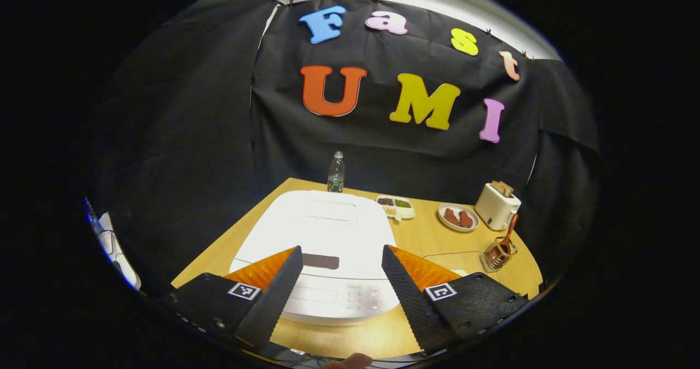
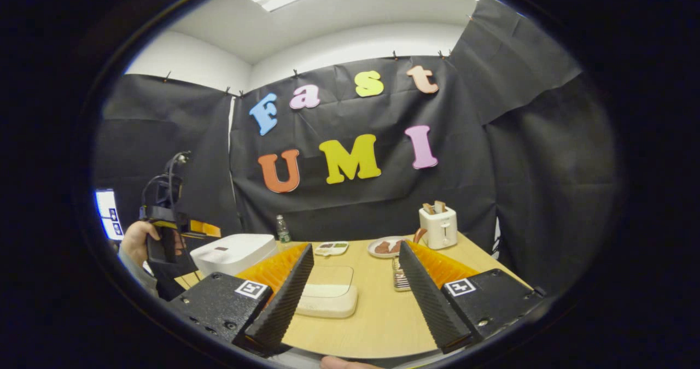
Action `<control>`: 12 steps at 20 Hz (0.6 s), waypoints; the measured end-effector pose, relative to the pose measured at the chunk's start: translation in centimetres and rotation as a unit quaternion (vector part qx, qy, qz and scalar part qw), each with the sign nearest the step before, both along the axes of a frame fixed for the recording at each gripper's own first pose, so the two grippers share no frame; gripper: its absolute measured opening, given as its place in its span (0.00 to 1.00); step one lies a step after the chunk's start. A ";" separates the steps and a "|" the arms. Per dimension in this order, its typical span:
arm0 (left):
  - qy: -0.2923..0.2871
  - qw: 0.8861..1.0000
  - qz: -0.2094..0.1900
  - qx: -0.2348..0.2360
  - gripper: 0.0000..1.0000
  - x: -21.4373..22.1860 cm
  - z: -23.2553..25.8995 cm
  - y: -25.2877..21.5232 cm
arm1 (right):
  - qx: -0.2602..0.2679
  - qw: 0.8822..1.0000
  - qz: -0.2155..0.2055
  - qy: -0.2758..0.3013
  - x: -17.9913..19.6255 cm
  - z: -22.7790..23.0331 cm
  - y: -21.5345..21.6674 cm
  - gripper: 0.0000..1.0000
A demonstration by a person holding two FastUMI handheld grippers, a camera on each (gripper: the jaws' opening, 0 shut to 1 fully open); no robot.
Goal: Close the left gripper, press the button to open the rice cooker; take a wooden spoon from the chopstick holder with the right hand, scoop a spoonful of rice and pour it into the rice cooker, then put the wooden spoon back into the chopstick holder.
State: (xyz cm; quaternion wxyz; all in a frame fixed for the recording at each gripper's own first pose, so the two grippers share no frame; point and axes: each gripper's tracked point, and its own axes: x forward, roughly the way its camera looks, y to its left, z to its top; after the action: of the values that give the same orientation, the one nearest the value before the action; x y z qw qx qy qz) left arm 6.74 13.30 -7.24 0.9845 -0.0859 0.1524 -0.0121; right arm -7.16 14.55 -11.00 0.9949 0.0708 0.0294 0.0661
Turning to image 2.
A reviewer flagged clear rice container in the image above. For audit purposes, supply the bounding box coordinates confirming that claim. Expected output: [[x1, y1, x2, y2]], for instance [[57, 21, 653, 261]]
[[295, 265, 359, 319]]

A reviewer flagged white rice cooker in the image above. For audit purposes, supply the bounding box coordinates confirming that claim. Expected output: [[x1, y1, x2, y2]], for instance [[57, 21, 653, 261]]
[[189, 233, 278, 277]]

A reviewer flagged white toaster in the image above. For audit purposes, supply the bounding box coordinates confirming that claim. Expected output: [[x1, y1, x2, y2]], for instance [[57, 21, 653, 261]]
[[418, 204, 459, 250]]

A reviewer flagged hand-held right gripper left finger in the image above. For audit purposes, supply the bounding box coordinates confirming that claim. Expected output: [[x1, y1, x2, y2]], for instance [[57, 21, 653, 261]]
[[168, 242, 316, 358]]

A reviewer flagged white divided bean dish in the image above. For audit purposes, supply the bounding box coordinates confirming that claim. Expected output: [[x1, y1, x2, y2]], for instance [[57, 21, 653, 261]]
[[313, 241, 350, 257]]

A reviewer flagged white round plate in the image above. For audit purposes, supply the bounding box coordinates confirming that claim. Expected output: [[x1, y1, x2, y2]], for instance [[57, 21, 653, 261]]
[[367, 236, 409, 259]]

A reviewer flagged computer monitor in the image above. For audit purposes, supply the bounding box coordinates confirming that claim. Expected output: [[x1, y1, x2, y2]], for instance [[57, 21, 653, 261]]
[[95, 188, 126, 242]]

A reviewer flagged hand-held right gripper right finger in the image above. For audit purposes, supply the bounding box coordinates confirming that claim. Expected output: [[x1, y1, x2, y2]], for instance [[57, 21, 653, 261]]
[[398, 241, 546, 355]]

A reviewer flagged metal wire chopstick holder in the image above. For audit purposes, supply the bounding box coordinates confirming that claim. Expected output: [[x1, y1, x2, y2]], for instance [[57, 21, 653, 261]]
[[391, 255, 412, 292]]

